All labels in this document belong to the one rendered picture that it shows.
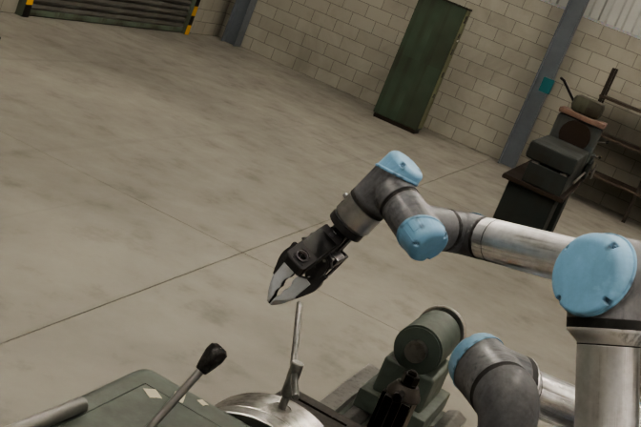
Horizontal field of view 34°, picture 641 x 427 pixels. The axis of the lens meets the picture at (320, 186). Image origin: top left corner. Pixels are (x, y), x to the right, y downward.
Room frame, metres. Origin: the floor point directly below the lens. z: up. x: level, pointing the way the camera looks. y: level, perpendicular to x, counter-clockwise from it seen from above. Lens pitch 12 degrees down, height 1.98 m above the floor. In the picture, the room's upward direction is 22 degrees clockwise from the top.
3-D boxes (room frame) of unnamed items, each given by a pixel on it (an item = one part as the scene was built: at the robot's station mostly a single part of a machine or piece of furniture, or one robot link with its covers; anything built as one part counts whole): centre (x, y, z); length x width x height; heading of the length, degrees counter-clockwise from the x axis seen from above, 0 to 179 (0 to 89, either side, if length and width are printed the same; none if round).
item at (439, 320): (2.80, -0.44, 1.01); 0.30 x 0.20 x 0.29; 163
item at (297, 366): (1.66, -0.08, 1.26); 0.02 x 0.02 x 0.12
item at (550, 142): (10.03, -1.91, 0.82); 2.22 x 0.91 x 1.64; 165
